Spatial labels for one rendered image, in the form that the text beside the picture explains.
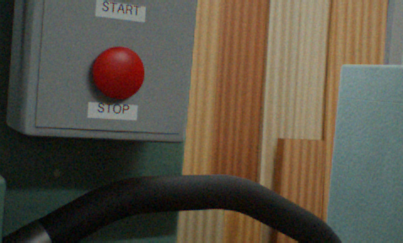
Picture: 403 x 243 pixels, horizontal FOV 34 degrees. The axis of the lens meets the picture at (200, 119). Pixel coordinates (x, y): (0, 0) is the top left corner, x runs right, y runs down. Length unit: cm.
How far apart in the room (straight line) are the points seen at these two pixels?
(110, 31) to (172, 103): 6
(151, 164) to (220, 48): 153
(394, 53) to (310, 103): 54
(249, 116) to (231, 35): 26
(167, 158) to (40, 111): 13
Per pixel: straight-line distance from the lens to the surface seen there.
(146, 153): 46
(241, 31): 202
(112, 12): 39
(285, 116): 207
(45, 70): 37
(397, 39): 259
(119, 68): 37
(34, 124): 38
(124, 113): 39
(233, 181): 45
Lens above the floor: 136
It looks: 3 degrees down
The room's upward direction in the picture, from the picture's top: 5 degrees clockwise
